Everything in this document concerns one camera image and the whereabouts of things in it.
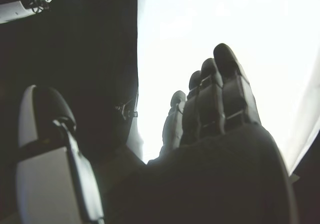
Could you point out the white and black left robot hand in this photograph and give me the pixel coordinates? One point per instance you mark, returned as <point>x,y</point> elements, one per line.
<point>200,179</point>

